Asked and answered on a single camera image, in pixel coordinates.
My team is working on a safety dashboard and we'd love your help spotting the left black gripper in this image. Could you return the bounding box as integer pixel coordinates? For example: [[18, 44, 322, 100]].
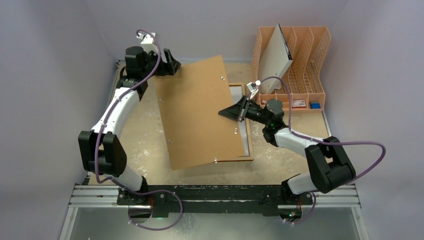
[[141, 49, 180, 80]]

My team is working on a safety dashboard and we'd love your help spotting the plant photo print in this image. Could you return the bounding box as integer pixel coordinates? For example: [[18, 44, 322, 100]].
[[229, 85, 250, 157]]

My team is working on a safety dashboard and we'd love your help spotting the wooden picture frame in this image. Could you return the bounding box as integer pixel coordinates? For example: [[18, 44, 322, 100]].
[[214, 83, 254, 164]]

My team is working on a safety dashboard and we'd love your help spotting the brown backing board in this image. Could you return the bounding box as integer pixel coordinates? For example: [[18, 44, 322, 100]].
[[154, 55, 245, 170]]

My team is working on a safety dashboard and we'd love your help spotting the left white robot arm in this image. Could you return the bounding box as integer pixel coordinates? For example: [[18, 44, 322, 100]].
[[78, 46, 181, 205]]

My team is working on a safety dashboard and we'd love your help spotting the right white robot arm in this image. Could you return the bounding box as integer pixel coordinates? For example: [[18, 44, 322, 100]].
[[218, 95, 357, 204]]

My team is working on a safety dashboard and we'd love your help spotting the red white small box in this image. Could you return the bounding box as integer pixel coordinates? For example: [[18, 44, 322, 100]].
[[291, 99, 307, 109]]

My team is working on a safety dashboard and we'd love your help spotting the orange file organizer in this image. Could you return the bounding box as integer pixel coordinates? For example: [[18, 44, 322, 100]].
[[251, 26, 331, 113]]

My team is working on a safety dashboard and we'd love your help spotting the white board in organizer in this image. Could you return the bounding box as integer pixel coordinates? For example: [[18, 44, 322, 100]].
[[258, 23, 293, 95]]

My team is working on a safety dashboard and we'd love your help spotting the blue small box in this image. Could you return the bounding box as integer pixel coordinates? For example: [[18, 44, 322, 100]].
[[309, 101, 321, 109]]

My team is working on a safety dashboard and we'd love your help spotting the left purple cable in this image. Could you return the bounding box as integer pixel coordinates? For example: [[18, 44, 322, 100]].
[[94, 29, 184, 232]]

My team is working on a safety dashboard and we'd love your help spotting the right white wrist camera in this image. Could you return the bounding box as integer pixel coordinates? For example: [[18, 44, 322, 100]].
[[246, 80, 261, 100]]

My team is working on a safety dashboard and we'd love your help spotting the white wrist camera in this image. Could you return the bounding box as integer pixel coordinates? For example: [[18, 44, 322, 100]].
[[246, 80, 261, 100], [137, 32, 158, 54]]

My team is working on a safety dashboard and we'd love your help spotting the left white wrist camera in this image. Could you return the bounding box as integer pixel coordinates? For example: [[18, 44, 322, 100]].
[[137, 32, 158, 54]]

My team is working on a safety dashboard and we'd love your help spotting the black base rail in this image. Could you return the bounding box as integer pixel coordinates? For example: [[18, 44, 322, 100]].
[[117, 184, 313, 220]]

